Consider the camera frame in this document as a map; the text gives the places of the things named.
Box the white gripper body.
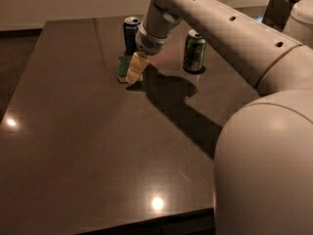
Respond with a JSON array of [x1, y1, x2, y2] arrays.
[[135, 25, 168, 56]]

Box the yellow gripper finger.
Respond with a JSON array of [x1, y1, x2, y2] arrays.
[[125, 52, 149, 84]]

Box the green and yellow sponge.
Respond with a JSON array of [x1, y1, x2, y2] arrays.
[[117, 56, 132, 83]]

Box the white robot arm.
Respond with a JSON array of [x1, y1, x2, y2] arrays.
[[126, 0, 313, 235]]

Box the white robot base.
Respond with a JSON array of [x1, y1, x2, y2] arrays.
[[283, 0, 313, 48]]

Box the blue pepsi can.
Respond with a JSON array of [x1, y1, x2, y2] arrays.
[[123, 17, 141, 55]]

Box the green soda can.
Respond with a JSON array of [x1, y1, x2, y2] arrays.
[[183, 29, 206, 73]]

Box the dark box in corner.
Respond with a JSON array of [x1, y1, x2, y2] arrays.
[[262, 0, 294, 31]]

